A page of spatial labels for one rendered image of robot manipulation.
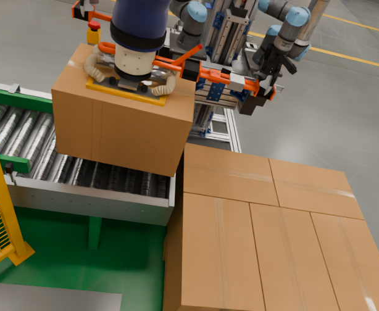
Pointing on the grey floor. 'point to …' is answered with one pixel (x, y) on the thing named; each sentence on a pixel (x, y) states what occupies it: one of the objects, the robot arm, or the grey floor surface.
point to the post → (93, 37)
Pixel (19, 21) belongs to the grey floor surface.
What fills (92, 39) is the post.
